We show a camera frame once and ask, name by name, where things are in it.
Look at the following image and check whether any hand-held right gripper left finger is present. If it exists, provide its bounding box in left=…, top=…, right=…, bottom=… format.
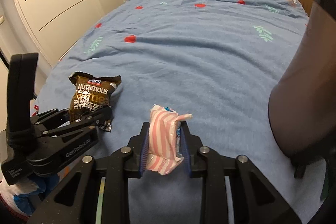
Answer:
left=26, top=122, right=151, bottom=224

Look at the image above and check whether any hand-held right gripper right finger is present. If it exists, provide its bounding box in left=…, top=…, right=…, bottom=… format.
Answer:
left=180, top=122, right=302, bottom=224

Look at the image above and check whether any pink white striped snack packet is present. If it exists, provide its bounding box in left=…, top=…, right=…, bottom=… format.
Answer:
left=145, top=105, right=193, bottom=177

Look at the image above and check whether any brown snack packet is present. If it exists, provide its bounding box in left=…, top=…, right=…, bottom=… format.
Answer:
left=68, top=72, right=122, bottom=133

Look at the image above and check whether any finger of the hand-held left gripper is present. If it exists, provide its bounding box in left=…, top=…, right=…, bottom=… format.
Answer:
left=43, top=109, right=113, bottom=139
left=31, top=108, right=70, bottom=133

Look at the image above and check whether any black electric kettle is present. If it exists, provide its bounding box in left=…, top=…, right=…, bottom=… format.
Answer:
left=268, top=0, right=336, bottom=201

